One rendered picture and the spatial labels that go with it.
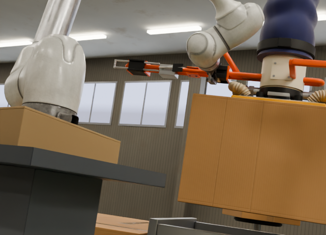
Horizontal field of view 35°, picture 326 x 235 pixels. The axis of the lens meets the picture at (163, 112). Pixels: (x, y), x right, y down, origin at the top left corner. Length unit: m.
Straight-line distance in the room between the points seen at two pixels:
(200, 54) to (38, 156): 0.80
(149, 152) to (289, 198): 10.23
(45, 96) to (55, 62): 0.10
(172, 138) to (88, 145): 10.35
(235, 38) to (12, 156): 0.92
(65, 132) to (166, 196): 10.33
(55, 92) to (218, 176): 0.72
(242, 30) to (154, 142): 10.25
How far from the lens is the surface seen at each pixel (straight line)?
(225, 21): 1.79
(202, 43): 1.75
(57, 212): 1.37
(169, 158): 11.67
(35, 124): 1.25
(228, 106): 1.91
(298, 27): 2.07
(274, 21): 2.09
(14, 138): 1.23
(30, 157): 1.13
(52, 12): 1.74
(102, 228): 1.98
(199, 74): 2.17
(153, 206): 11.78
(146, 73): 2.21
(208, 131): 1.90
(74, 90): 1.45
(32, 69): 1.47
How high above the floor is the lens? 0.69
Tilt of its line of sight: 9 degrees up
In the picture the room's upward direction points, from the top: 8 degrees clockwise
